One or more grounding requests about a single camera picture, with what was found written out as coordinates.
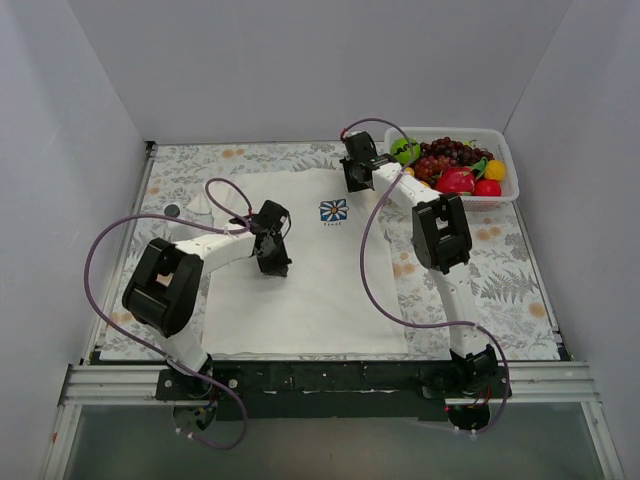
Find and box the green toy ball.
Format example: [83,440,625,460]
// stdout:
[390,138,421,167]

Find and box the yellow fruit toy right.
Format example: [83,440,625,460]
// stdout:
[484,159,507,182]

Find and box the red apple toy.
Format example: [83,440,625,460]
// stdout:
[473,179,502,197]

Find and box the aluminium frame rail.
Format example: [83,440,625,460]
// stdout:
[58,362,601,406]

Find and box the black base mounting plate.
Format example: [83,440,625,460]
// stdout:
[155,360,511,421]

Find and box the white daisy print t-shirt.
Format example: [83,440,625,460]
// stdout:
[202,169,408,355]

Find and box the dark red grape bunch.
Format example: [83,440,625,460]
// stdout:
[410,137,495,187]

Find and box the white plastic fruit basket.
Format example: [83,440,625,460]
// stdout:
[384,127,519,210]

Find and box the floral patterned table mat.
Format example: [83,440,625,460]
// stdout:
[110,142,560,361]

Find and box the red dragon fruit toy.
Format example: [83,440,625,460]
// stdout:
[434,167,476,196]

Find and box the white bottle black cap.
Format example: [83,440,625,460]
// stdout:
[163,203,191,242]

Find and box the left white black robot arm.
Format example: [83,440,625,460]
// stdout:
[122,200,292,400]

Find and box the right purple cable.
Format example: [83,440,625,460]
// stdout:
[339,117,512,441]

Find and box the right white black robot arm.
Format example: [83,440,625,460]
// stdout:
[341,130,502,398]

